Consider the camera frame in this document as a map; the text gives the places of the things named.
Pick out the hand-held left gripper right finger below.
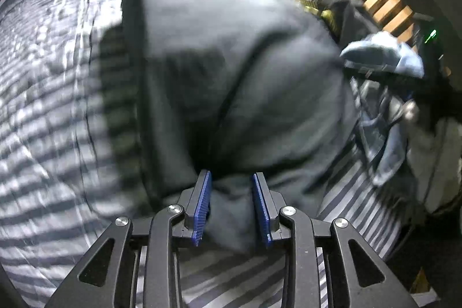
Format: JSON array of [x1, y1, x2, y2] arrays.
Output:
[[252, 171, 416, 308]]

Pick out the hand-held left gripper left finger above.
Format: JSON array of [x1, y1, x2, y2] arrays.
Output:
[[45, 169, 212, 308]]

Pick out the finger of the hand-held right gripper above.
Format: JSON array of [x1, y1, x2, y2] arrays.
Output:
[[392, 97, 439, 130], [343, 63, 428, 90]]

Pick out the light blue denim jeans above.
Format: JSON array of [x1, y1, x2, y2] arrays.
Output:
[[339, 32, 426, 186]]

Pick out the dark grey pants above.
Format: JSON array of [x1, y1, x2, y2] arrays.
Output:
[[99, 0, 362, 253]]

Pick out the white cloth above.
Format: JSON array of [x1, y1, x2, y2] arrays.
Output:
[[406, 117, 462, 218]]

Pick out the black yellow striped garment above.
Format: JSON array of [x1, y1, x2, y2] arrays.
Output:
[[285, 0, 342, 42]]

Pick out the yellow packet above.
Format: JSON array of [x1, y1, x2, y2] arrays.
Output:
[[409, 266, 439, 294]]

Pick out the blue striped quilted blanket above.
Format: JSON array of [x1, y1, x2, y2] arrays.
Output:
[[0, 0, 403, 308]]

